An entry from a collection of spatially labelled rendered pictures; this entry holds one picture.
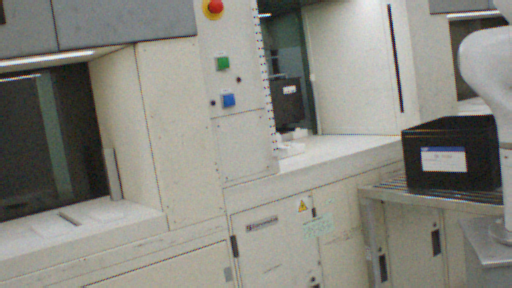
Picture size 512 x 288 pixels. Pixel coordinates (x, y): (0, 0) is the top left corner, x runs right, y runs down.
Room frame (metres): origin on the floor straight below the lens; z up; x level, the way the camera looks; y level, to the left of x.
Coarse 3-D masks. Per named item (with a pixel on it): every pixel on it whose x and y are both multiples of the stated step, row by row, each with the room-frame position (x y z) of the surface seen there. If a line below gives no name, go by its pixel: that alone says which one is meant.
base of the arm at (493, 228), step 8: (504, 152) 1.03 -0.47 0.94; (504, 160) 1.03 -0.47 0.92; (504, 168) 1.03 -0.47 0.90; (504, 176) 1.03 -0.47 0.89; (504, 184) 1.04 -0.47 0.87; (504, 192) 1.04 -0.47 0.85; (504, 200) 1.04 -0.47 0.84; (504, 208) 1.05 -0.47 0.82; (504, 216) 1.05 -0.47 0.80; (496, 224) 1.09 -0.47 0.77; (504, 224) 1.08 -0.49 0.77; (488, 232) 1.06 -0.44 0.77; (496, 232) 1.04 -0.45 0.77; (504, 232) 1.03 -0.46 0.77; (496, 240) 1.02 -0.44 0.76; (504, 240) 1.00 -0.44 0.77
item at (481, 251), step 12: (492, 216) 1.18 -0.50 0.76; (468, 228) 1.12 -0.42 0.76; (480, 228) 1.11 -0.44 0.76; (468, 240) 1.06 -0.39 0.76; (480, 240) 1.04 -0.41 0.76; (492, 240) 1.03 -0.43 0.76; (468, 252) 1.12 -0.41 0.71; (480, 252) 0.98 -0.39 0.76; (492, 252) 0.97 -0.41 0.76; (504, 252) 0.96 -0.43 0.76; (468, 264) 1.13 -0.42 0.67; (480, 264) 0.93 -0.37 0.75; (492, 264) 0.92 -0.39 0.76; (504, 264) 0.92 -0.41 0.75; (468, 276) 1.15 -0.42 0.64; (480, 276) 0.99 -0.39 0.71; (492, 276) 0.93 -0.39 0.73; (504, 276) 0.93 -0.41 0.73
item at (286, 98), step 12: (276, 84) 2.19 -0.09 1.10; (288, 84) 2.22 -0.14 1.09; (300, 84) 2.26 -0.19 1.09; (276, 96) 2.18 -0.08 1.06; (288, 96) 2.22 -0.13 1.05; (300, 96) 2.25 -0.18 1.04; (276, 108) 2.18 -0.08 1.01; (288, 108) 2.21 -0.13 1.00; (300, 108) 2.25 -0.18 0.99; (276, 120) 2.18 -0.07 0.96; (288, 120) 2.21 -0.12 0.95; (300, 120) 2.24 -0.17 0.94; (276, 132) 2.17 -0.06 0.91
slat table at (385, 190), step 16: (400, 176) 1.73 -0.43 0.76; (368, 192) 1.63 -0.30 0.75; (384, 192) 1.57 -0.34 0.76; (400, 192) 1.53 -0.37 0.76; (416, 192) 1.50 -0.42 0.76; (432, 192) 1.47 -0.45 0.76; (448, 192) 1.44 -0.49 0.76; (464, 192) 1.41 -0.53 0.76; (480, 192) 1.39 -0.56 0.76; (496, 192) 1.36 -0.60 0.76; (368, 208) 1.65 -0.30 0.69; (448, 208) 1.38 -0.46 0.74; (464, 208) 1.33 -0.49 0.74; (480, 208) 1.29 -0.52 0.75; (496, 208) 1.25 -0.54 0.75; (368, 224) 1.64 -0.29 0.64; (368, 240) 1.65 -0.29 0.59; (368, 272) 1.66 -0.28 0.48
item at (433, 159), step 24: (432, 120) 1.70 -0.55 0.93; (456, 120) 1.72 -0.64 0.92; (480, 120) 1.66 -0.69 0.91; (408, 144) 1.55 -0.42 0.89; (432, 144) 1.49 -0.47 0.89; (456, 144) 1.44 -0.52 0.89; (480, 144) 1.38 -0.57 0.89; (408, 168) 1.56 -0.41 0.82; (432, 168) 1.50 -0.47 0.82; (456, 168) 1.44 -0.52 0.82; (480, 168) 1.39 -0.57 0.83
